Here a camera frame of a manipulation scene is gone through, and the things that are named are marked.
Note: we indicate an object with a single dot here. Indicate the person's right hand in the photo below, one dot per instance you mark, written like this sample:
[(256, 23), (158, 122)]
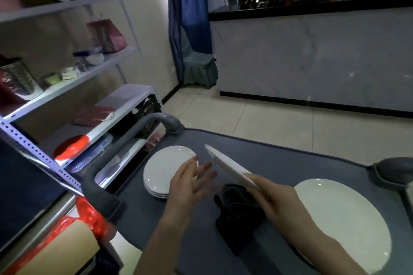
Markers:
[(280, 204)]

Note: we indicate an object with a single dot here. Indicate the chair with grey-green cover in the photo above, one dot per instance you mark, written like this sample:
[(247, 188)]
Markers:
[(200, 68)]

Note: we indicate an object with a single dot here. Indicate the brown cardboard box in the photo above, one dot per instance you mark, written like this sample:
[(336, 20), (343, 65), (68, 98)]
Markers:
[(61, 249)]

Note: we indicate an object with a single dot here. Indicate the dark blue flat box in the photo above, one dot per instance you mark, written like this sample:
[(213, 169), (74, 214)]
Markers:
[(87, 52)]

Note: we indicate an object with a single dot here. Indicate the person's left hand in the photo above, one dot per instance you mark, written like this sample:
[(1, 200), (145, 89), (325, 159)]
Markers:
[(184, 194)]

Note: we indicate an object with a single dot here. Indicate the black plastic crate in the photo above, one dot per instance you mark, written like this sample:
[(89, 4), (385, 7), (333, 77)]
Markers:
[(150, 113)]

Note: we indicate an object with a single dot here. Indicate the red plastic lid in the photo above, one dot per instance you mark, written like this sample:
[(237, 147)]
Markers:
[(71, 148)]

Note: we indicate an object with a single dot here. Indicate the clear container blue lid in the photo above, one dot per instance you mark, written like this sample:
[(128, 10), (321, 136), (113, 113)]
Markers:
[(92, 152)]

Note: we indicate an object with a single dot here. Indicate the marble bar counter black top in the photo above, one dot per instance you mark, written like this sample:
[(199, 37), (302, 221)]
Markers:
[(306, 59)]

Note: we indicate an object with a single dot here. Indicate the white round plate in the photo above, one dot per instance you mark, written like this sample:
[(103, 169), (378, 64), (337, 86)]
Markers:
[(164, 168), (226, 165)]

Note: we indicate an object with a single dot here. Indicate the stack of white plates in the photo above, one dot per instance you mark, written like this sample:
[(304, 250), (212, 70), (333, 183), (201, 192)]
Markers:
[(348, 220)]

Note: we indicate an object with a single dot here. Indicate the person's right forearm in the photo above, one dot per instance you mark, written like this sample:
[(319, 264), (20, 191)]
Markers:
[(326, 249)]

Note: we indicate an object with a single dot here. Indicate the shiny metal container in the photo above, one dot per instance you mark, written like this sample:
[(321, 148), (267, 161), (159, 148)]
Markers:
[(21, 79)]

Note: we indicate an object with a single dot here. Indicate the white bowl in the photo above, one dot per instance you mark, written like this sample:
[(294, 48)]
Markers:
[(95, 59)]

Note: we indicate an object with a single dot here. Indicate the dark blue cleaning cloth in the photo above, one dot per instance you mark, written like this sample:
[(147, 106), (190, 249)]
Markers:
[(238, 220)]

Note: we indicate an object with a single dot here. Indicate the grey service cart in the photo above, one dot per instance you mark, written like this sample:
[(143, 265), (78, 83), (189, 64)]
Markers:
[(290, 168)]

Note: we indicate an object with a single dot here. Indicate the crumpled white cloth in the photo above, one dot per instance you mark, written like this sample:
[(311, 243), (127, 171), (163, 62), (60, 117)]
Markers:
[(70, 73)]

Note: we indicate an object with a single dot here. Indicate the small green object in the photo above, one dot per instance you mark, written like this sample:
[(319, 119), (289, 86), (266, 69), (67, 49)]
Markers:
[(52, 79)]

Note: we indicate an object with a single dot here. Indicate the person's left forearm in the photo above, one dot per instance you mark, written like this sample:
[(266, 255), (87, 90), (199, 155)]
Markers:
[(161, 249)]

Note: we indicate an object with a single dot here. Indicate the white metal shelf rack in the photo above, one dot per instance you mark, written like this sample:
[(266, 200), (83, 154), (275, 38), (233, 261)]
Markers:
[(106, 113)]

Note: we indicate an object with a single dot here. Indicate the steel tray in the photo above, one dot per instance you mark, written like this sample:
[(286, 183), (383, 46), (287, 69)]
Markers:
[(111, 165)]

